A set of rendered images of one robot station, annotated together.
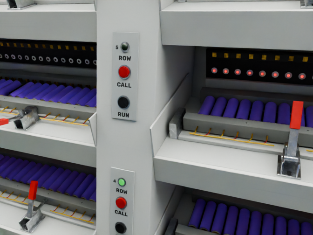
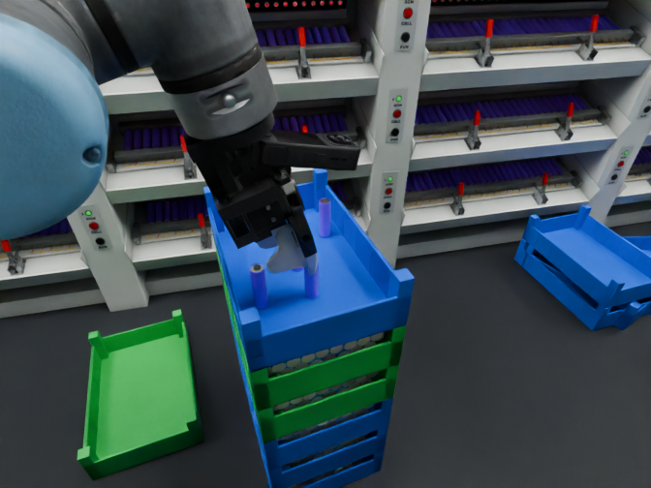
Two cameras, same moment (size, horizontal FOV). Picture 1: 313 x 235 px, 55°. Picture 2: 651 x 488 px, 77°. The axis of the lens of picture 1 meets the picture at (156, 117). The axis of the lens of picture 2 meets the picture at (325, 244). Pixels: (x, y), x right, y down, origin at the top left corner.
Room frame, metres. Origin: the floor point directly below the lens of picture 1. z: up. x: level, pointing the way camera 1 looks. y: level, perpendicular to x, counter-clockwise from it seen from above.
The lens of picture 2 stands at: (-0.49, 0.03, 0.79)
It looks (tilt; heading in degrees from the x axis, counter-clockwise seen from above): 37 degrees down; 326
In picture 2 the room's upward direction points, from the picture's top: straight up
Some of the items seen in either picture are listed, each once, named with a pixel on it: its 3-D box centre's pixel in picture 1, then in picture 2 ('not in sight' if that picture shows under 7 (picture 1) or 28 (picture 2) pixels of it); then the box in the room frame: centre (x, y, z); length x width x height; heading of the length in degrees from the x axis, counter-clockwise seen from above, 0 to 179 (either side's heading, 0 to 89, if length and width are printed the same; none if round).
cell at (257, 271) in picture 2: not in sight; (259, 286); (-0.13, -0.11, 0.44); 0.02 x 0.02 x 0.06
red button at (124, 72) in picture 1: (125, 72); not in sight; (0.42, 0.05, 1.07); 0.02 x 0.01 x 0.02; 69
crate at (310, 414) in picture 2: not in sight; (298, 325); (-0.10, -0.18, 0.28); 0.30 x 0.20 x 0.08; 167
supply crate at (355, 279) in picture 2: not in sight; (294, 248); (-0.10, -0.18, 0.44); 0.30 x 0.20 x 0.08; 167
